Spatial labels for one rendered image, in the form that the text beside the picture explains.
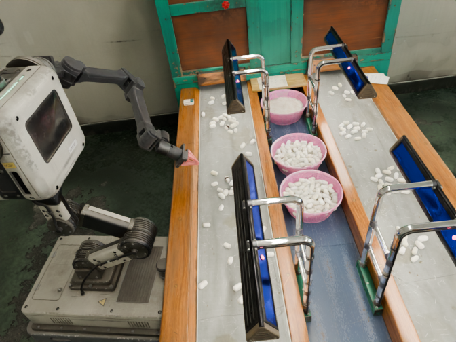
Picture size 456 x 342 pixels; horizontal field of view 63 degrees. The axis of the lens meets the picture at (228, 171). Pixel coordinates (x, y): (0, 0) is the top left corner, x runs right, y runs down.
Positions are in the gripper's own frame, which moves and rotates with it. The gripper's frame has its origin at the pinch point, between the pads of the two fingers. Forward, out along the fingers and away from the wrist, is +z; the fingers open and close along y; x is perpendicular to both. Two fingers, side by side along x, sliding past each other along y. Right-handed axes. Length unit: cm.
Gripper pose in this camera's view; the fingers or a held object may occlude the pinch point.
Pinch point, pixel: (197, 163)
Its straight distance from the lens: 168.1
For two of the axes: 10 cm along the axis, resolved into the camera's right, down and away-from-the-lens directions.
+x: -5.5, 6.4, 5.4
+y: -0.6, -6.8, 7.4
